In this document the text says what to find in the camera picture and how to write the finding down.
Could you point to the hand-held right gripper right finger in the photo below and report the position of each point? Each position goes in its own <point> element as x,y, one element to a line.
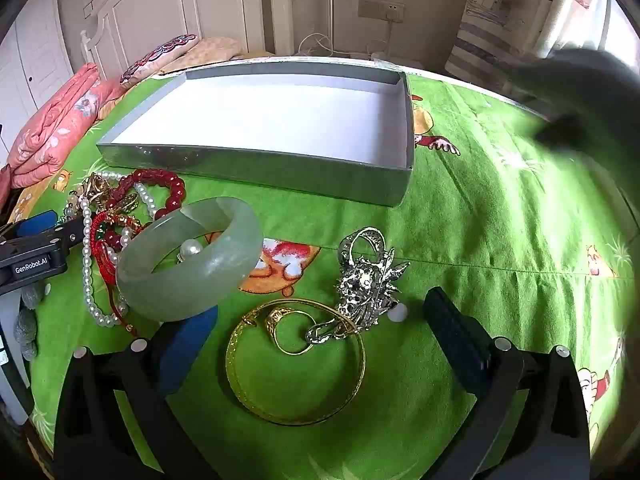
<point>452,330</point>

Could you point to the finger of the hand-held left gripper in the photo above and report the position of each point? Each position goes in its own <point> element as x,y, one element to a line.
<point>62,234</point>

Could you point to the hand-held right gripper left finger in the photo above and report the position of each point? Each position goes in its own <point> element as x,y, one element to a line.
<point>192,347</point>

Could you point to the gold bangle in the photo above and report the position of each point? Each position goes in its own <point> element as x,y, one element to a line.
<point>235,385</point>

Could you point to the gold charm cluster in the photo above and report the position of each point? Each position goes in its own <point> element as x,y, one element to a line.
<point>100,190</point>

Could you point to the pale green jade bangle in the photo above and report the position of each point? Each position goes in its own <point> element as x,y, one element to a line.
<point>225,260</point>

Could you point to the silver dragon brooch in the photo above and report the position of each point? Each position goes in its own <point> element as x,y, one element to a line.
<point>360,280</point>

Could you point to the person's left hand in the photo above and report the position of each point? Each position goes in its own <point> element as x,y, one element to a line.
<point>26,330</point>

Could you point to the yellow printed bedsheet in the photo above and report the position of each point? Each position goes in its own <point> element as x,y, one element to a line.
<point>37,200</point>

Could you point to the small white bead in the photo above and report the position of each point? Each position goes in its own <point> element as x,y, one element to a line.
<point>397,314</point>

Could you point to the pearl earring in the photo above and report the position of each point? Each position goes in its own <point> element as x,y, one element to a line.
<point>191,248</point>

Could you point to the pink folded quilt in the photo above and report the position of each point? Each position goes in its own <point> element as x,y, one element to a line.
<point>55,120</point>

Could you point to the green printed bedsheet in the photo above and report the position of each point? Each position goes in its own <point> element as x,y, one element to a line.
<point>500,220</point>

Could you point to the white wardrobe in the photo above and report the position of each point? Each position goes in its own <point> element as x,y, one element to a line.
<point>30,60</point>

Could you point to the embroidered round pillow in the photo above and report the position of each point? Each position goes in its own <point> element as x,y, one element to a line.
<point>160,55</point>

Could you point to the beige floral pillow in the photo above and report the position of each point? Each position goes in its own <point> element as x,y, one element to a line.
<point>215,50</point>

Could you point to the cream wooden headboard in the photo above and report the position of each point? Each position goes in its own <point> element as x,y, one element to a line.
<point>150,5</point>

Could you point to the patterned curtain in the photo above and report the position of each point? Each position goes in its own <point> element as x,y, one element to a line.
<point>490,10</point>

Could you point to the wall socket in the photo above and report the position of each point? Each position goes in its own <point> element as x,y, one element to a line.
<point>381,9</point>

